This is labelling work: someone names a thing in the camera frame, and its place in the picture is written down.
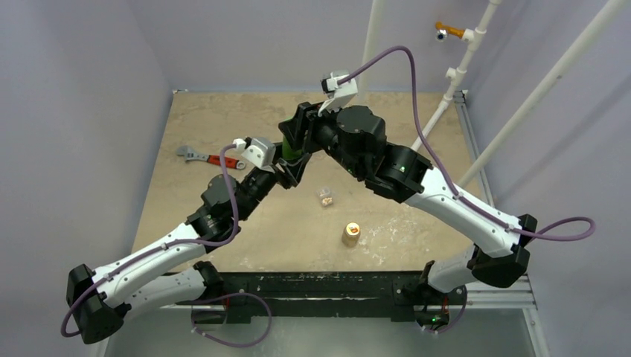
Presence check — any green pill bottle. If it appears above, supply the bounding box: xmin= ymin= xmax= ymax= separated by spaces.
xmin=281 ymin=137 xmax=303 ymax=161

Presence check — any clear plastic pill organizer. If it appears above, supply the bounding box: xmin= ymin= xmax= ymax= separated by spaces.
xmin=316 ymin=187 xmax=334 ymax=208

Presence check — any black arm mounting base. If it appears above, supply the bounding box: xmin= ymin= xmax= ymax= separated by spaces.
xmin=189 ymin=271 xmax=467 ymax=326

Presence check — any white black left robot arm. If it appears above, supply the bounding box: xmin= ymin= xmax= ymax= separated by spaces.
xmin=60 ymin=153 xmax=311 ymax=344

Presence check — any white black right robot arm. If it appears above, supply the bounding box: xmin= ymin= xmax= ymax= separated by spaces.
xmin=278 ymin=102 xmax=530 ymax=303

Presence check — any amber pill bottle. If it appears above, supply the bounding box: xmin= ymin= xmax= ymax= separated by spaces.
xmin=342 ymin=222 xmax=361 ymax=248

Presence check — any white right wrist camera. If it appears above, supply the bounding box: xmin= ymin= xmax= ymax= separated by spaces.
xmin=318 ymin=70 xmax=358 ymax=117

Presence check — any red handled adjustable wrench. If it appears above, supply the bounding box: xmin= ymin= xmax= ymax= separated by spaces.
xmin=176 ymin=145 xmax=246 ymax=170

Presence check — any aluminium extrusion frame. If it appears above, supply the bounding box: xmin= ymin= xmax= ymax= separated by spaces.
xmin=91 ymin=90 xmax=551 ymax=357

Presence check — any white PVC pipe frame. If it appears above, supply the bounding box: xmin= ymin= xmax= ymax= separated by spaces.
xmin=379 ymin=1 xmax=630 ymax=205

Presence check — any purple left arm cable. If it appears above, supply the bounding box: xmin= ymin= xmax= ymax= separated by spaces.
xmin=60 ymin=144 xmax=274 ymax=349

